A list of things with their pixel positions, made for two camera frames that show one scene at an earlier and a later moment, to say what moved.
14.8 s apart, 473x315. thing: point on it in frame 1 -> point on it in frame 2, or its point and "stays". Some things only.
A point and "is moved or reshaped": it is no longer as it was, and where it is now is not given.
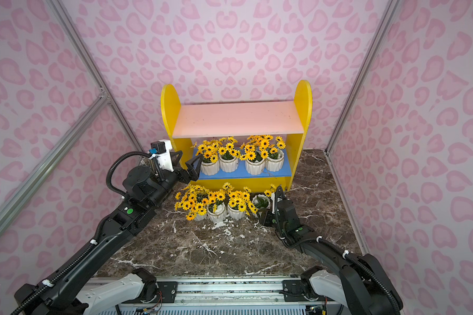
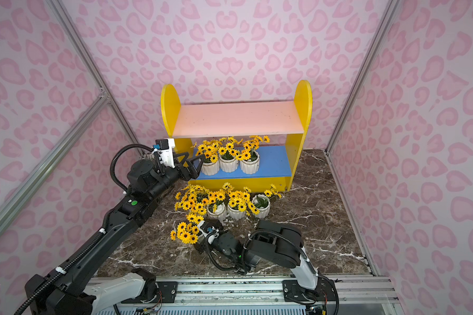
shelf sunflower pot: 261,202 stays
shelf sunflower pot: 228,156 stays
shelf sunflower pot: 194,199 stays
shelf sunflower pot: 216,208 stays
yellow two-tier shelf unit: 184,121 stays
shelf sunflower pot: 275,159 -> 188,232
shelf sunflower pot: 255,153 is moved or reshaped
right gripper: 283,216 -> 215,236
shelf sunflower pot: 209,149 stays
